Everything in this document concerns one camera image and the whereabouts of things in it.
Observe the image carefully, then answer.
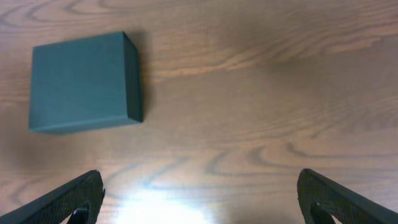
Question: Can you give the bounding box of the black gift box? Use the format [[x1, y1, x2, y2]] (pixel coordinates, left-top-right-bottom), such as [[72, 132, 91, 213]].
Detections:
[[29, 31, 144, 134]]

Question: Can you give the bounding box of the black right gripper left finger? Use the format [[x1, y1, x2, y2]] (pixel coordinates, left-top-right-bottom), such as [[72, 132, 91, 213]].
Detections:
[[1, 170, 105, 224]]

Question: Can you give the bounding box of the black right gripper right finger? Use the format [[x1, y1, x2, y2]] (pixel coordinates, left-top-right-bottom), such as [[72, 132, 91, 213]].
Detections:
[[297, 169, 397, 224]]

